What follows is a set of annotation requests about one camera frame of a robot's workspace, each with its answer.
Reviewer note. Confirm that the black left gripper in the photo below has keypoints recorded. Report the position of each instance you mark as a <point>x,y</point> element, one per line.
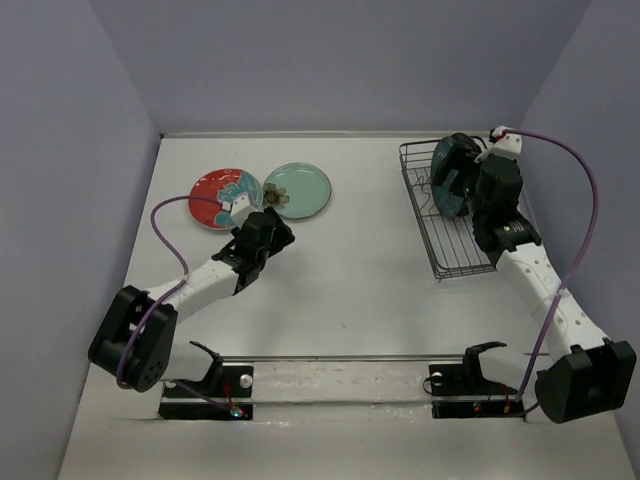
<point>281,236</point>

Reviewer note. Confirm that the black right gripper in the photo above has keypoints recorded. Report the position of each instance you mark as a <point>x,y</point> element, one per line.
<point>463,158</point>

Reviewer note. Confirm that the dark teal blossom plate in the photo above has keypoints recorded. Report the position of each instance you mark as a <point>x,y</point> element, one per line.
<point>445,180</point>

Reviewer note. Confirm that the mint green flower plate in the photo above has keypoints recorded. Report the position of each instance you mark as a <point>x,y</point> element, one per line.
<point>297,191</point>

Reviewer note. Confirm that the grey rimmed cream plate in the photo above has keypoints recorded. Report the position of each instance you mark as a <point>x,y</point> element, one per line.
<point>471,146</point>

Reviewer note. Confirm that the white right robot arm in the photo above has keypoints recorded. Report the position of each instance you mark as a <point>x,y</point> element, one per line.
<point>574,369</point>

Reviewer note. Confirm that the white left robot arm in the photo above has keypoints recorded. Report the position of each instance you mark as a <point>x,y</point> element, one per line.
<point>135,340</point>

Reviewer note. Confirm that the red and blue floral plate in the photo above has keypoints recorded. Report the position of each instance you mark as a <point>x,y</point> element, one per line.
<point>219,187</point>

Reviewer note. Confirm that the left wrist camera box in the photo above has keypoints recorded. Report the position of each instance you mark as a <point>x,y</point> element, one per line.
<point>235,213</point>

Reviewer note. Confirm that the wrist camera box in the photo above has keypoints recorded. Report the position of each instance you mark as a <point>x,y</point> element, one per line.
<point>504,143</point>
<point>235,213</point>

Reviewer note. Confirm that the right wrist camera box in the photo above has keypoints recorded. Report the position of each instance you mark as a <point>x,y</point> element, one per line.
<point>504,143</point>

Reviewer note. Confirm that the black wire dish rack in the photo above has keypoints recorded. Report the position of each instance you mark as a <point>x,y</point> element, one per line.
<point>456,246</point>

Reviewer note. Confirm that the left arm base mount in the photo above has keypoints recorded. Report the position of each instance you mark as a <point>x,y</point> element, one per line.
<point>228,399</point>

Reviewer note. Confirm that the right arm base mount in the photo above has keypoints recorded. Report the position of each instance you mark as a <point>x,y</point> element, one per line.
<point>456,394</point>

